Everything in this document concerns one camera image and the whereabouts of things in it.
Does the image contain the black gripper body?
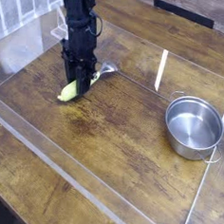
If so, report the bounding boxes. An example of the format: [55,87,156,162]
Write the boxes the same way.
[62,21,99,74]

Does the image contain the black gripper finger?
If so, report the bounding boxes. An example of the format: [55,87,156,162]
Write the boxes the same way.
[75,65,92,96]
[64,59,77,83]

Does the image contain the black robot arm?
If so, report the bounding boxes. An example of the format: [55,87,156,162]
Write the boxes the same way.
[62,0,101,95]

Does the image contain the clear acrylic triangle stand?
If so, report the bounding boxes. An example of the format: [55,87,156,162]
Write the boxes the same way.
[50,8,68,41]

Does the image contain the black bar on table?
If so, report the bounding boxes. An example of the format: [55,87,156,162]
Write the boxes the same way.
[153,0,215,28]

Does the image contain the stainless steel pot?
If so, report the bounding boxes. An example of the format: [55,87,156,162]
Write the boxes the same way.
[164,95,224,163]

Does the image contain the black cable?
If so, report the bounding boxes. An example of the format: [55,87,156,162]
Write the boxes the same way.
[89,11,104,39]

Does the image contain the clear acrylic enclosure panel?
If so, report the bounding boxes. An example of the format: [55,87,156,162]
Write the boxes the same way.
[0,100,156,224]

